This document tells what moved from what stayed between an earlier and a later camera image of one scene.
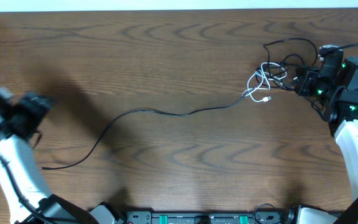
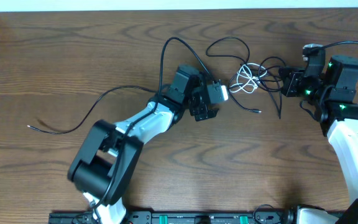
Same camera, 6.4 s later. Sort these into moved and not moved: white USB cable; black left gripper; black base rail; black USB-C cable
Moved: white USB cable; black left gripper; black USB-C cable
Not moved: black base rail
